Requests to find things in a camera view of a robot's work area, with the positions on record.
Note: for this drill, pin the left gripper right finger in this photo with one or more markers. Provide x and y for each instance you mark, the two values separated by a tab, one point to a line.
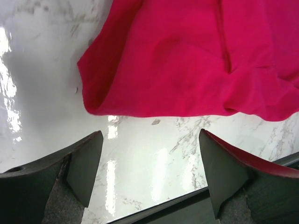
246	189

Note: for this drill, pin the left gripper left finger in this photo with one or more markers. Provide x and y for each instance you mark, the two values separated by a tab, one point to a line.
54	189

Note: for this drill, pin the crimson red t shirt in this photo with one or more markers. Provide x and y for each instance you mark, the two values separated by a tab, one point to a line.
188	58

